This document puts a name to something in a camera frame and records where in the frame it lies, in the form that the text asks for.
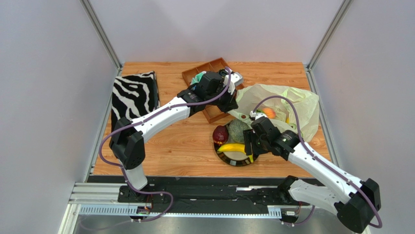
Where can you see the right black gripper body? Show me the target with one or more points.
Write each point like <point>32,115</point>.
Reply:
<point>248,146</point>

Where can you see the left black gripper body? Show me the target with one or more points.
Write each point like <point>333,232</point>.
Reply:
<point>224,102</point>

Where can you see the orange fruit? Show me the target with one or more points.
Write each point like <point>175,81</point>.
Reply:
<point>269,112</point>

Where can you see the green cantaloupe melon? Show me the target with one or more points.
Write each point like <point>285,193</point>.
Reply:
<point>236,130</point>

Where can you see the yellow banana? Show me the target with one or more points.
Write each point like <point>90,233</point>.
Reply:
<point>235,147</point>

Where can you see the dark red apple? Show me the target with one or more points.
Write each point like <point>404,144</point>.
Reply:
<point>220,135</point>

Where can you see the pale green plastic bag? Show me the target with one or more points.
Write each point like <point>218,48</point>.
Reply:
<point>294,108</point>

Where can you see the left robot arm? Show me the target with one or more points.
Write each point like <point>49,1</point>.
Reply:
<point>129,136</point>

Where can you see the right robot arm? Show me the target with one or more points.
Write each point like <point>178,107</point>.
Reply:
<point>355,202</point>

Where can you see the brown wooden divider tray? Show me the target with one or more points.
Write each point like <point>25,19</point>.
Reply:
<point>210,112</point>

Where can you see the dark blue patterned sock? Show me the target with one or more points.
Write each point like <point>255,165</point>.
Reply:
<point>223,73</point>

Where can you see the black fruit plate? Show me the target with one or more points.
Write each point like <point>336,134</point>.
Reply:
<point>236,159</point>

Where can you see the teal white socks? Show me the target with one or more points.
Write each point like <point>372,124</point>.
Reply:
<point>197,78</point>

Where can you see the zebra pattern cloth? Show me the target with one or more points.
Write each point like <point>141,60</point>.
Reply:
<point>134,96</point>

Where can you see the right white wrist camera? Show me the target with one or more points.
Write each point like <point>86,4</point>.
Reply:
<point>254,115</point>

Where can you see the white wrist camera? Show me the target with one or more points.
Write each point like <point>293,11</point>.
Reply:
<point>254,115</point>
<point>232,80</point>

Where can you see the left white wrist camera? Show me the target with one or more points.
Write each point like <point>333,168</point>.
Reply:
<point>232,80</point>

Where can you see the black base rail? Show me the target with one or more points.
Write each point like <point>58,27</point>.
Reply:
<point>186,196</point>

